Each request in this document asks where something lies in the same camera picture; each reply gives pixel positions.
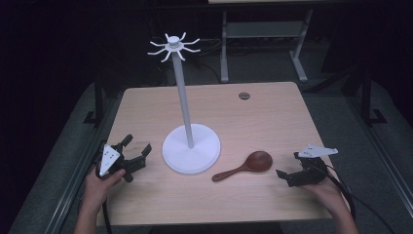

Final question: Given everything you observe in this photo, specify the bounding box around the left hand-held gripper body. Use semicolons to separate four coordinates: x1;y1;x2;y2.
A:
95;141;148;183

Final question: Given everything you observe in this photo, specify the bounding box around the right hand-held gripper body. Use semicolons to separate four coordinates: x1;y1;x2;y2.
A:
287;143;339;188

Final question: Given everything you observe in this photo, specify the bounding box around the brown wooden spoon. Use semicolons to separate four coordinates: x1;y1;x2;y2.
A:
211;150;274;182

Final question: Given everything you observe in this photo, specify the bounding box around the white hook rack stand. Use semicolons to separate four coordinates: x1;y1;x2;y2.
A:
147;31;222;176

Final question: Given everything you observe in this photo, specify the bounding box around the person's right hand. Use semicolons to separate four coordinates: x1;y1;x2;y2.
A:
300;175;346;209

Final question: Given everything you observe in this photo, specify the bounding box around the person's left hand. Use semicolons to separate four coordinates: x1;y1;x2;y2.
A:
84;166;127;211

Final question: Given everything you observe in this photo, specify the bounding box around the black metal stand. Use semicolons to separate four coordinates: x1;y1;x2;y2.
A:
82;79;105;127
359;68;388;127

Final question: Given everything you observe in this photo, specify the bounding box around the grey metal floor rail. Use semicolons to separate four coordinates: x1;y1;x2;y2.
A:
42;94;126;234
345;96;413;209

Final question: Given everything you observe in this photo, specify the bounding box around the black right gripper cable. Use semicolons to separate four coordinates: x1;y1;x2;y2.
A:
310;162;397;234

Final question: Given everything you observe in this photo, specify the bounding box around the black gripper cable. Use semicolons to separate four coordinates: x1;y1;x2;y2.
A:
101;198;113;234
310;162;397;234

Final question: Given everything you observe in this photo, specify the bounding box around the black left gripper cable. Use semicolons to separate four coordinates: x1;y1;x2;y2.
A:
101;198;113;234

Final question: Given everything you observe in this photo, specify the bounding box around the white metal desk frame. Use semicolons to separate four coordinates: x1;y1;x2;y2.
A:
219;9;315;84

